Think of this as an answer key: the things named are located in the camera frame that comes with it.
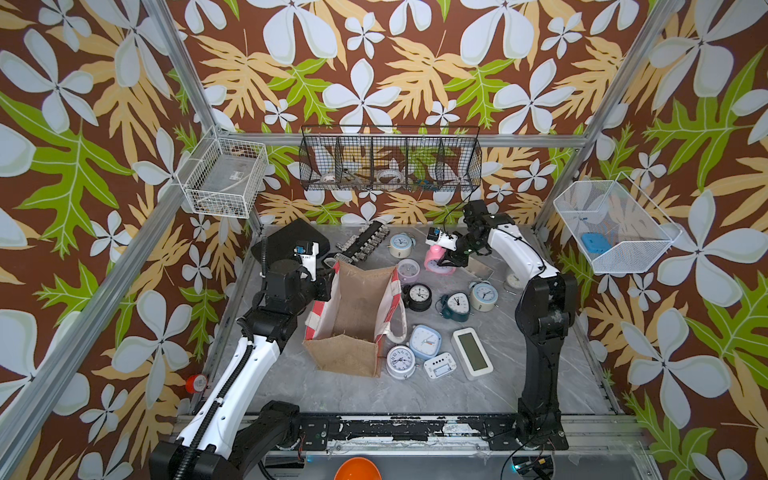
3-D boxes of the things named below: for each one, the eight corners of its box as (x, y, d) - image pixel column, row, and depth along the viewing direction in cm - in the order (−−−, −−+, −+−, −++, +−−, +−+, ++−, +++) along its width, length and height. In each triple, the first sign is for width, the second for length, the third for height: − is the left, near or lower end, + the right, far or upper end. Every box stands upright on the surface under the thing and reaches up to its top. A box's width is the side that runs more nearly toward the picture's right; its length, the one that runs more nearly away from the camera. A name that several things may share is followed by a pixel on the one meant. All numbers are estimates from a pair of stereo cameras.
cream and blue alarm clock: (383, 251, 115) (384, 242, 112) (401, 237, 120) (401, 229, 116) (400, 263, 112) (400, 255, 108) (417, 249, 116) (418, 240, 112)
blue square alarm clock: (411, 359, 87) (412, 355, 85) (409, 328, 94) (410, 324, 91) (442, 359, 87) (443, 356, 85) (438, 328, 94) (439, 324, 91)
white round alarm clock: (386, 379, 85) (386, 375, 81) (386, 350, 90) (386, 345, 87) (415, 379, 85) (416, 375, 81) (413, 350, 90) (414, 345, 87)
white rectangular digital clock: (466, 381, 85) (470, 376, 81) (447, 336, 93) (450, 329, 89) (490, 374, 86) (495, 369, 82) (469, 330, 94) (472, 323, 91)
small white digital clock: (430, 380, 84) (431, 377, 82) (423, 365, 87) (424, 362, 85) (456, 369, 86) (457, 366, 84) (448, 354, 89) (449, 351, 87)
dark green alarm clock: (440, 321, 95) (442, 315, 92) (437, 298, 100) (439, 292, 97) (470, 321, 95) (473, 315, 92) (465, 298, 101) (468, 292, 97)
